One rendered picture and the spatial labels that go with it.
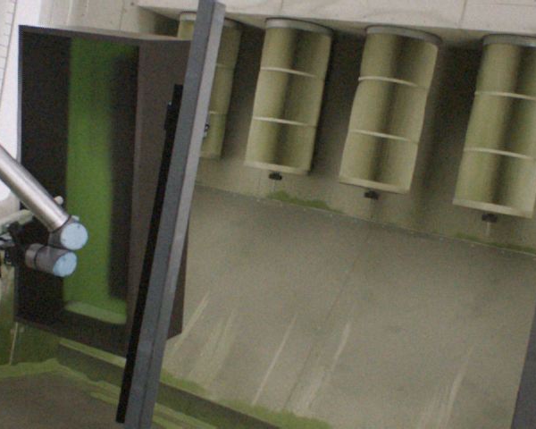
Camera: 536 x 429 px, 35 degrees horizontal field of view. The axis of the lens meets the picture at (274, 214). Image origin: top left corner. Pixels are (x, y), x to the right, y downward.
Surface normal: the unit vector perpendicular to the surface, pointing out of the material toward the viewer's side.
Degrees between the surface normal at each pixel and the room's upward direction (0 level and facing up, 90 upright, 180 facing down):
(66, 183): 90
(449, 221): 90
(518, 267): 57
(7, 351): 90
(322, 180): 90
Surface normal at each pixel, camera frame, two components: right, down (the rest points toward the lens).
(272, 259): -0.35, -0.58
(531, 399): -0.54, -0.05
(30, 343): 0.82, 0.18
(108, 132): -0.48, 0.17
